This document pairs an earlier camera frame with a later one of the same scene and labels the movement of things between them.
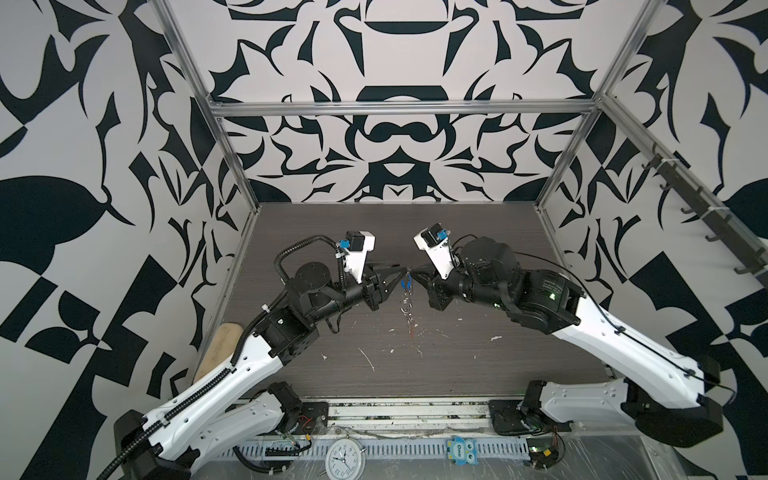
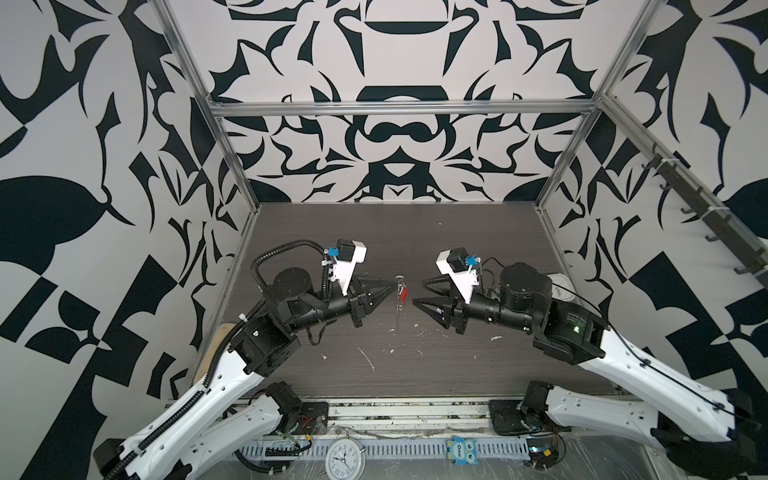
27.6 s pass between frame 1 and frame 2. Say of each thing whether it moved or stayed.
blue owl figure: stayed
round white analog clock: stayed
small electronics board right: stayed
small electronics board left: stayed
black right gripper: moved
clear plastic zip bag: moved
